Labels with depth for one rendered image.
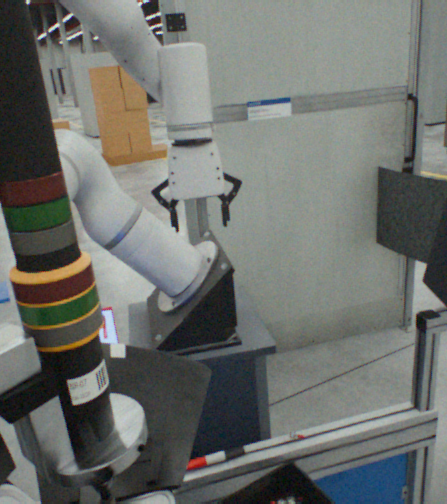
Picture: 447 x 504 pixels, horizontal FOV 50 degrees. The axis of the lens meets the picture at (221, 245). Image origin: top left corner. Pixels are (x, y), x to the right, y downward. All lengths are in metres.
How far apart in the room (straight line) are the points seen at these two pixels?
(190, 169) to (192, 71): 0.17
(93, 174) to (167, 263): 0.24
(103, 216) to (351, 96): 1.61
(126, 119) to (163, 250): 7.56
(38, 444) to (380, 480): 0.86
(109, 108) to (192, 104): 7.59
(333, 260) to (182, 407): 2.06
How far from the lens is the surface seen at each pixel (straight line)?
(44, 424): 0.29
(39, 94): 0.25
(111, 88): 8.43
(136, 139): 8.59
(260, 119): 2.17
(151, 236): 0.98
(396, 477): 1.09
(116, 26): 0.83
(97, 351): 0.29
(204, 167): 0.87
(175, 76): 0.84
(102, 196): 0.99
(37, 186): 0.25
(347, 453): 0.96
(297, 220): 2.34
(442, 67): 10.17
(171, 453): 0.44
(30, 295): 0.26
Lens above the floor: 1.49
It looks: 21 degrees down
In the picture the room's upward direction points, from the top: 5 degrees counter-clockwise
